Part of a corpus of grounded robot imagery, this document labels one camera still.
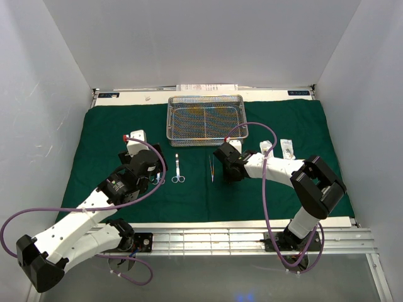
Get silver surgical scissors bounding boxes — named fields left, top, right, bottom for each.
left=152, top=172, right=165, bottom=186
left=171, top=154, right=186, bottom=184

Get silver tweezers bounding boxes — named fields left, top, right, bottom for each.
left=208, top=155, right=215, bottom=182

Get clear pouch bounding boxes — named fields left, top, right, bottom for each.
left=259, top=140, right=274, bottom=157
left=280, top=139, right=296, bottom=160

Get dark green surgical drape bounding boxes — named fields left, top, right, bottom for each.
left=62, top=99, right=340, bottom=223

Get metal wire mesh tray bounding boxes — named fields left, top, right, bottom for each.
left=166, top=95, right=249, bottom=147

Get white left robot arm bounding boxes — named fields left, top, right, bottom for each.
left=16, top=130, right=164, bottom=293

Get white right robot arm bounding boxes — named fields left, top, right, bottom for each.
left=213, top=140, right=347, bottom=250

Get blue label left corner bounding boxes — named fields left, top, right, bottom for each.
left=98, top=92, right=120, bottom=98

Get blue label corner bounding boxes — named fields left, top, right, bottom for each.
left=98, top=92, right=120, bottom=98
left=287, top=90, right=310, bottom=96

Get white paper sheet at back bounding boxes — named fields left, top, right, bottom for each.
left=176, top=84, right=238, bottom=91

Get blue label right corner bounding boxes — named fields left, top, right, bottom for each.
left=287, top=90, right=310, bottom=96

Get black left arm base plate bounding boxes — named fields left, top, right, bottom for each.
left=133, top=232, right=154, bottom=253

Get aluminium front frame rail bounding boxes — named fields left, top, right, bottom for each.
left=139, top=227, right=377, bottom=256

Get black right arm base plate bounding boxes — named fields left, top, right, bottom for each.
left=260, top=232, right=321, bottom=252

